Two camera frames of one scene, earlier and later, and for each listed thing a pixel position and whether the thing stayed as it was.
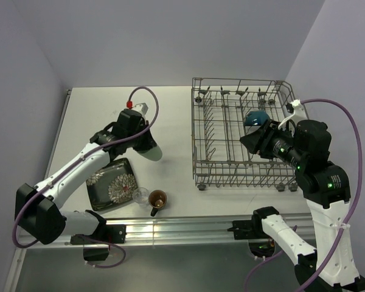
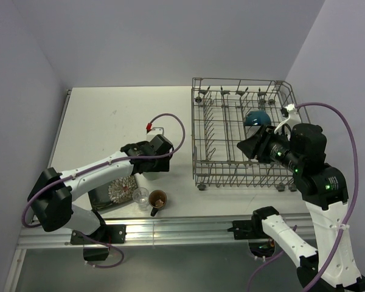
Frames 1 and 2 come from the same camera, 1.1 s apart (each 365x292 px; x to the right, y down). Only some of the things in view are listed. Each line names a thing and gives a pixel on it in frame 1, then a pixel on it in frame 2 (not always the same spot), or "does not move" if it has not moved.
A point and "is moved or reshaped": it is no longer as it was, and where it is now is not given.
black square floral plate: (113, 185) does not move
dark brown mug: (157, 200) does not move
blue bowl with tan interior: (256, 118) does not move
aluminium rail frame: (158, 230) does not move
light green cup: (154, 154) is moved or reshaped
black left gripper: (148, 143) to (162, 165)
